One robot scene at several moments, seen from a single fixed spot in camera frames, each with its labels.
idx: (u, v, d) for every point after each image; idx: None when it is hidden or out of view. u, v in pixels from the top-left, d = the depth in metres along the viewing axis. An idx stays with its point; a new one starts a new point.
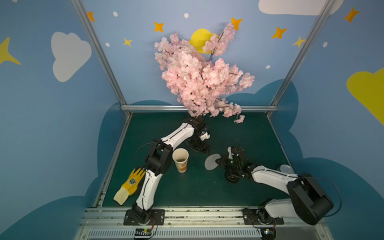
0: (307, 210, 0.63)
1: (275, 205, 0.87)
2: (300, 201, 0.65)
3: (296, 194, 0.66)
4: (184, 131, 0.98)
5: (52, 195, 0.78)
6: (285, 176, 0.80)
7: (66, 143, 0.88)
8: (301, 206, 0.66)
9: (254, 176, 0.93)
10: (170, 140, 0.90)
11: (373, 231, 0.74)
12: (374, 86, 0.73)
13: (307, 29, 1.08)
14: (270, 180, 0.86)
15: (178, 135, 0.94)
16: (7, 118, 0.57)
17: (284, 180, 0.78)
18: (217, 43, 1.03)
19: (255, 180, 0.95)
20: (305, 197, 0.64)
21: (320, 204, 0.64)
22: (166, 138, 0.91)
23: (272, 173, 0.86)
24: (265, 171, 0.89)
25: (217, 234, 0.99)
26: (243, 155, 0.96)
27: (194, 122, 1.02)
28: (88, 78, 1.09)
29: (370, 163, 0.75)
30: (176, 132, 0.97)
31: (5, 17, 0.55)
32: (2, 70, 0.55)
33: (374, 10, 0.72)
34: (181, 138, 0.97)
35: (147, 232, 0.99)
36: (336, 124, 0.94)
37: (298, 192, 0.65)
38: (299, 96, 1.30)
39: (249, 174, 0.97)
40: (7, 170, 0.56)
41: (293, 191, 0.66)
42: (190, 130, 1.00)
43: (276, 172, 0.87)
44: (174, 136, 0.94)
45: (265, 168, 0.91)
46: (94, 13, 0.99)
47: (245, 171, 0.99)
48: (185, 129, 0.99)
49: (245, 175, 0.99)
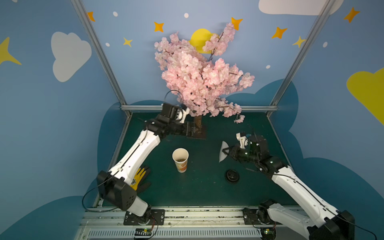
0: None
1: (280, 213, 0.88)
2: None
3: (329, 235, 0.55)
4: (140, 149, 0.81)
5: (52, 195, 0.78)
6: (322, 207, 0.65)
7: (65, 143, 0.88)
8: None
9: (275, 177, 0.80)
10: (124, 168, 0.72)
11: (374, 231, 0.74)
12: (374, 86, 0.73)
13: (307, 29, 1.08)
14: (297, 195, 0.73)
15: (133, 158, 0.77)
16: (7, 118, 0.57)
17: (319, 212, 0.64)
18: (218, 43, 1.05)
19: (274, 180, 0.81)
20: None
21: None
22: (117, 169, 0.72)
23: (302, 188, 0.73)
24: (296, 184, 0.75)
25: (217, 234, 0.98)
26: (264, 147, 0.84)
27: (157, 130, 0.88)
28: (88, 78, 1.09)
29: (371, 162, 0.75)
30: (132, 151, 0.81)
31: (5, 17, 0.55)
32: (2, 70, 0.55)
33: (374, 10, 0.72)
34: (140, 157, 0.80)
35: (147, 232, 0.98)
36: (337, 124, 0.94)
37: (335, 237, 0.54)
38: (299, 96, 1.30)
39: (269, 169, 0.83)
40: (7, 170, 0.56)
41: (330, 233, 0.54)
42: (152, 141, 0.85)
43: (308, 190, 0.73)
44: (128, 159, 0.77)
45: (295, 179, 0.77)
46: (94, 13, 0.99)
47: (264, 164, 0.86)
48: (143, 143, 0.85)
49: (262, 169, 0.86)
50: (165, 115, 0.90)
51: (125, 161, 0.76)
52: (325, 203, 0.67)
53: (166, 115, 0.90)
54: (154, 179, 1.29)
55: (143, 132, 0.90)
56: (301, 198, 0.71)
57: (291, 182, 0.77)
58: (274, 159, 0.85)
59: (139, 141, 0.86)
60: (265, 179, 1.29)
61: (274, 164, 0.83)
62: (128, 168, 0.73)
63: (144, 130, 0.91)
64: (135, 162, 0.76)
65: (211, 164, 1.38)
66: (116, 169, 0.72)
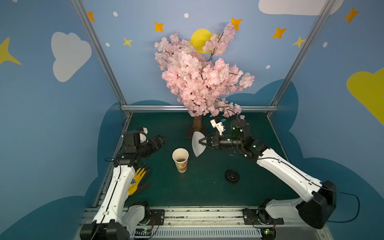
0: (319, 220, 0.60)
1: (275, 206, 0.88)
2: (317, 213, 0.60)
3: (318, 208, 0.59)
4: (122, 185, 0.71)
5: (52, 195, 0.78)
6: (308, 182, 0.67)
7: (65, 143, 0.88)
8: (313, 215, 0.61)
9: (260, 161, 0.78)
10: (110, 209, 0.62)
11: (373, 231, 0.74)
12: (373, 86, 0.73)
13: (307, 29, 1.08)
14: (283, 175, 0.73)
15: (116, 197, 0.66)
16: (7, 118, 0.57)
17: (308, 188, 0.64)
18: (217, 43, 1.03)
19: (260, 163, 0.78)
20: (326, 211, 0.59)
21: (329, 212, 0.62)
22: (102, 215, 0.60)
23: (287, 166, 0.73)
24: (280, 164, 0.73)
25: (217, 234, 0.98)
26: (247, 131, 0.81)
27: (130, 162, 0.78)
28: (88, 78, 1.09)
29: (370, 163, 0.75)
30: (112, 191, 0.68)
31: (5, 17, 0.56)
32: (2, 71, 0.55)
33: (374, 10, 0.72)
34: (123, 194, 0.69)
35: (147, 232, 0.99)
36: (337, 124, 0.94)
37: (323, 208, 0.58)
38: (298, 96, 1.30)
39: (253, 153, 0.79)
40: (7, 170, 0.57)
41: (319, 206, 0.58)
42: (130, 172, 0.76)
43: (291, 168, 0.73)
44: (111, 199, 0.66)
45: (278, 158, 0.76)
46: (94, 13, 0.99)
47: (247, 150, 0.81)
48: (121, 177, 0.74)
49: (247, 155, 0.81)
50: (130, 144, 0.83)
51: (107, 202, 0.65)
52: (309, 177, 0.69)
53: (131, 143, 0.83)
54: (154, 179, 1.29)
55: (116, 168, 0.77)
56: (287, 178, 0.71)
57: (276, 163, 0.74)
58: (257, 142, 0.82)
59: (115, 177, 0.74)
60: (265, 179, 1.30)
61: (257, 148, 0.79)
62: (114, 207, 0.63)
63: (116, 166, 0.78)
64: (120, 199, 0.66)
65: (211, 164, 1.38)
66: (100, 216, 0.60)
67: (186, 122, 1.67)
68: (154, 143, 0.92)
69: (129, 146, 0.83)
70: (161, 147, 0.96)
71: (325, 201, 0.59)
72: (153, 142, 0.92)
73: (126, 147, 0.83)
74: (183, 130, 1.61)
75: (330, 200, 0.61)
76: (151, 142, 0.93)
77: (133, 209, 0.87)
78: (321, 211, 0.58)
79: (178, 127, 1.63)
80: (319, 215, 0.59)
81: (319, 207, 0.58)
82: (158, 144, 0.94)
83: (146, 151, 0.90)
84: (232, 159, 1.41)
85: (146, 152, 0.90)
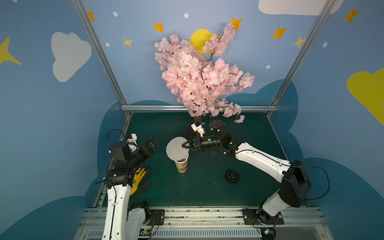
0: (295, 198, 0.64)
1: (268, 203, 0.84)
2: (291, 190, 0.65)
3: (290, 185, 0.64)
4: (122, 207, 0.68)
5: (52, 195, 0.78)
6: (278, 164, 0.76)
7: (65, 143, 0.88)
8: (289, 194, 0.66)
9: (238, 155, 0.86)
10: (113, 237, 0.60)
11: (373, 231, 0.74)
12: (374, 86, 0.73)
13: (307, 29, 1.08)
14: (259, 163, 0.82)
15: (117, 222, 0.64)
16: (7, 118, 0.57)
17: (278, 169, 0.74)
18: (218, 43, 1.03)
19: (239, 157, 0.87)
20: (298, 187, 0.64)
21: (305, 190, 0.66)
22: None
23: (260, 154, 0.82)
24: (254, 153, 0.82)
25: (217, 234, 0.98)
26: (224, 130, 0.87)
27: (124, 178, 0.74)
28: (88, 78, 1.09)
29: (370, 163, 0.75)
30: (111, 217, 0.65)
31: (5, 17, 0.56)
32: (2, 71, 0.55)
33: (375, 10, 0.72)
34: (124, 216, 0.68)
35: (147, 232, 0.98)
36: (337, 125, 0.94)
37: (294, 184, 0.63)
38: (298, 96, 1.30)
39: (231, 150, 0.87)
40: (7, 169, 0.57)
41: (290, 183, 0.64)
42: (126, 192, 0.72)
43: (264, 155, 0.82)
44: (112, 226, 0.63)
45: (252, 149, 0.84)
46: (94, 13, 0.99)
47: (226, 147, 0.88)
48: (118, 200, 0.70)
49: (226, 152, 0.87)
50: (120, 159, 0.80)
51: (109, 230, 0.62)
52: (279, 159, 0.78)
53: (121, 158, 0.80)
54: (154, 179, 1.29)
55: (110, 190, 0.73)
56: (262, 165, 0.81)
57: (250, 153, 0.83)
58: (233, 140, 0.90)
59: (111, 201, 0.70)
60: (265, 179, 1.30)
61: (234, 144, 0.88)
62: (117, 235, 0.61)
63: (109, 188, 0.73)
64: (122, 224, 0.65)
65: (211, 164, 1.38)
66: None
67: (186, 122, 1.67)
68: (145, 150, 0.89)
69: (119, 161, 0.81)
70: (153, 151, 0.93)
71: (294, 177, 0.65)
72: (144, 149, 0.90)
73: (116, 163, 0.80)
74: (183, 130, 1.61)
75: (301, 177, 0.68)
76: (142, 149, 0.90)
77: (133, 218, 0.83)
78: (292, 187, 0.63)
79: (178, 127, 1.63)
80: (293, 191, 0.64)
81: (290, 184, 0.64)
82: (150, 150, 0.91)
83: (139, 160, 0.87)
84: (232, 159, 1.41)
85: (139, 162, 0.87)
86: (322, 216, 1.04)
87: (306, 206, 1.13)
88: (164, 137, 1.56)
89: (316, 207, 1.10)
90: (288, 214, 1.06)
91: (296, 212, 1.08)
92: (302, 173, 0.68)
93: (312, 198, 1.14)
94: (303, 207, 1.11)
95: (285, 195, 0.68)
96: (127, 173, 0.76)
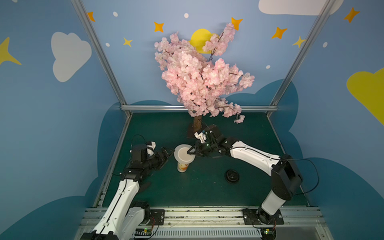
0: (286, 190, 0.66)
1: (266, 200, 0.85)
2: (280, 182, 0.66)
3: (279, 178, 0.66)
4: (125, 197, 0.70)
5: (51, 195, 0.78)
6: (268, 158, 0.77)
7: (65, 143, 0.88)
8: (280, 187, 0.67)
9: (232, 152, 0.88)
10: (111, 220, 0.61)
11: (374, 232, 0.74)
12: (375, 86, 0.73)
13: (307, 29, 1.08)
14: (251, 159, 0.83)
15: (118, 209, 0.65)
16: (7, 118, 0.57)
17: (267, 163, 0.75)
18: (218, 43, 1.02)
19: (232, 155, 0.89)
20: (287, 179, 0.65)
21: (296, 183, 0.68)
22: (102, 225, 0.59)
23: (252, 151, 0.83)
24: (247, 150, 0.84)
25: (217, 234, 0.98)
26: (217, 131, 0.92)
27: (136, 176, 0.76)
28: (88, 78, 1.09)
29: (371, 163, 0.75)
30: (115, 203, 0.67)
31: (5, 17, 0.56)
32: (2, 71, 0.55)
33: (375, 10, 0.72)
34: (126, 207, 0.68)
35: (147, 232, 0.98)
36: (337, 124, 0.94)
37: (282, 176, 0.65)
38: (298, 96, 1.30)
39: (226, 148, 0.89)
40: (7, 169, 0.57)
41: (279, 176, 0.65)
42: (134, 187, 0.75)
43: (257, 151, 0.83)
44: (113, 211, 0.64)
45: (245, 146, 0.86)
46: (94, 13, 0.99)
47: (222, 146, 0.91)
48: (125, 191, 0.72)
49: (221, 150, 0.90)
50: (137, 160, 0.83)
51: (109, 213, 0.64)
52: (269, 154, 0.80)
53: (138, 159, 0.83)
54: (154, 179, 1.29)
55: (122, 181, 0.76)
56: (255, 161, 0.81)
57: (243, 150, 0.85)
58: (228, 139, 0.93)
59: (119, 190, 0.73)
60: (265, 179, 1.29)
61: (228, 143, 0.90)
62: (115, 220, 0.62)
63: (122, 180, 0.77)
64: (122, 211, 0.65)
65: (211, 164, 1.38)
66: (100, 226, 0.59)
67: (186, 122, 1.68)
68: (160, 155, 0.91)
69: (135, 162, 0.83)
70: (166, 159, 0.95)
71: (283, 170, 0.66)
72: (160, 155, 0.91)
73: (133, 163, 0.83)
74: (184, 130, 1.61)
75: (293, 171, 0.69)
76: (158, 155, 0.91)
77: (131, 216, 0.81)
78: (281, 179, 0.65)
79: (178, 127, 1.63)
80: (282, 184, 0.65)
81: (279, 177, 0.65)
82: (164, 156, 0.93)
83: (154, 164, 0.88)
84: (232, 159, 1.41)
85: (153, 166, 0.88)
86: (322, 216, 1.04)
87: (306, 206, 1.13)
88: (164, 137, 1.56)
89: (316, 207, 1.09)
90: (288, 214, 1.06)
91: (296, 212, 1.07)
92: (292, 166, 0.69)
93: (312, 197, 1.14)
94: (303, 207, 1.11)
95: (277, 189, 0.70)
96: (140, 173, 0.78)
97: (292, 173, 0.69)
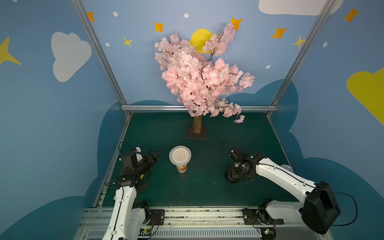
0: (319, 222, 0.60)
1: (276, 208, 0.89)
2: (315, 214, 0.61)
3: (313, 208, 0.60)
4: (127, 204, 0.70)
5: (51, 195, 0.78)
6: (302, 184, 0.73)
7: (65, 142, 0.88)
8: (313, 218, 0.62)
9: (258, 169, 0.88)
10: (117, 228, 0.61)
11: (374, 232, 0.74)
12: (374, 86, 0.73)
13: (307, 29, 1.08)
14: (279, 179, 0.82)
15: (122, 216, 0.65)
16: (7, 118, 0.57)
17: (300, 188, 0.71)
18: (217, 43, 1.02)
19: (258, 172, 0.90)
20: (323, 210, 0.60)
21: (332, 215, 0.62)
22: (110, 235, 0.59)
23: (282, 171, 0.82)
24: (276, 170, 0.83)
25: (217, 234, 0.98)
26: (239, 150, 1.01)
27: (131, 182, 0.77)
28: (88, 78, 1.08)
29: (370, 162, 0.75)
30: (117, 212, 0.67)
31: (5, 17, 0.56)
32: (2, 71, 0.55)
33: (374, 10, 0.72)
34: (128, 213, 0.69)
35: (147, 232, 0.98)
36: (337, 124, 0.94)
37: (318, 207, 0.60)
38: (298, 96, 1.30)
39: (252, 163, 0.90)
40: (7, 169, 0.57)
41: (313, 205, 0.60)
42: (132, 192, 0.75)
43: (287, 173, 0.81)
44: (117, 219, 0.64)
45: (274, 165, 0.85)
46: (94, 13, 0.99)
47: (246, 161, 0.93)
48: (124, 198, 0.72)
49: (246, 166, 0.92)
50: (128, 167, 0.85)
51: (114, 222, 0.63)
52: (303, 179, 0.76)
53: (129, 165, 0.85)
54: (155, 179, 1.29)
55: (118, 190, 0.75)
56: (284, 182, 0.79)
57: (271, 170, 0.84)
58: (254, 154, 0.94)
59: (118, 198, 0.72)
60: (265, 179, 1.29)
61: (254, 158, 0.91)
62: (122, 226, 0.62)
63: (118, 189, 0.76)
64: (126, 217, 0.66)
65: (211, 164, 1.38)
66: (108, 236, 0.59)
67: (186, 122, 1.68)
68: (149, 158, 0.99)
69: (127, 169, 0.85)
70: (156, 160, 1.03)
71: (318, 199, 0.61)
72: (148, 158, 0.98)
73: (125, 170, 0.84)
74: (184, 130, 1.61)
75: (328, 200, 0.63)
76: (147, 159, 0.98)
77: (133, 218, 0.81)
78: (316, 210, 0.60)
79: (178, 127, 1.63)
80: (317, 215, 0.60)
81: (314, 206, 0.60)
82: (153, 159, 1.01)
83: (145, 168, 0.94)
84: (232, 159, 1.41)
85: (144, 170, 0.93)
86: None
87: None
88: (164, 137, 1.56)
89: None
90: None
91: None
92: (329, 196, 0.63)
93: None
94: None
95: (308, 218, 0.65)
96: (134, 178, 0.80)
97: (329, 204, 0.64)
